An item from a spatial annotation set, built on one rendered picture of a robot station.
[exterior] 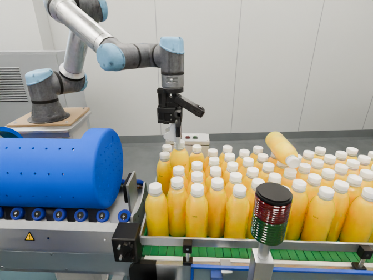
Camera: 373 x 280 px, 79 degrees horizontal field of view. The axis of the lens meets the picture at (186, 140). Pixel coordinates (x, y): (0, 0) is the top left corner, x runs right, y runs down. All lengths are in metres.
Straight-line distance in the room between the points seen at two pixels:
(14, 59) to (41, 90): 1.32
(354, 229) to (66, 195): 0.89
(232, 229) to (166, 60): 0.56
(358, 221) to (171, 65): 0.73
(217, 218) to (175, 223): 0.14
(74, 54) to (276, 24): 3.05
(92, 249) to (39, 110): 0.69
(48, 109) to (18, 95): 1.35
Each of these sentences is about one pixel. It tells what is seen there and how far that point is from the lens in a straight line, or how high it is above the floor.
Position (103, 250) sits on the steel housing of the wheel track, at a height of 0.84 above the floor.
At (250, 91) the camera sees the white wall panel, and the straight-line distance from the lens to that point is 3.73.
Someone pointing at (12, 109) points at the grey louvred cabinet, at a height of 0.94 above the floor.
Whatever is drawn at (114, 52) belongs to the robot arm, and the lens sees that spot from 0.70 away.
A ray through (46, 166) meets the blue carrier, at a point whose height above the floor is 1.16.
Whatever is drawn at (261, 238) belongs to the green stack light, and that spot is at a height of 1.17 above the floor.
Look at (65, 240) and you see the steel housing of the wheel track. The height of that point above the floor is 0.87.
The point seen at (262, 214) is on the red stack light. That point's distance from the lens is 0.44.
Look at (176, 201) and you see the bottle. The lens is 0.74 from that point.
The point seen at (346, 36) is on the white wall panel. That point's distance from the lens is 4.32.
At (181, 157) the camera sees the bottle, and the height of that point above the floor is 1.13.
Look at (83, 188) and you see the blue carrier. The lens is 0.77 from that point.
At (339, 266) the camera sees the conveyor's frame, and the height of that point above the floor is 0.90.
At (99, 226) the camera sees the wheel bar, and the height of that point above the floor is 0.92.
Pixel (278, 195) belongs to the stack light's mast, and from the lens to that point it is 0.44.
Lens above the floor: 1.50
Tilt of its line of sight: 23 degrees down
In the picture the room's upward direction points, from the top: straight up
